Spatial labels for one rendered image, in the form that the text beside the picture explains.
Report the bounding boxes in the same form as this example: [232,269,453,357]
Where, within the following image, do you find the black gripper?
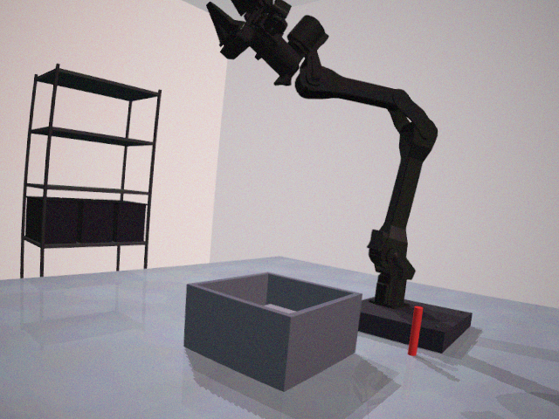
[206,0,286,61]

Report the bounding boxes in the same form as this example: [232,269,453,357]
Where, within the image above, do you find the red peg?
[407,306,423,356]

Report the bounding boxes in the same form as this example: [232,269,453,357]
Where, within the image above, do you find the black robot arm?
[254,0,438,309]

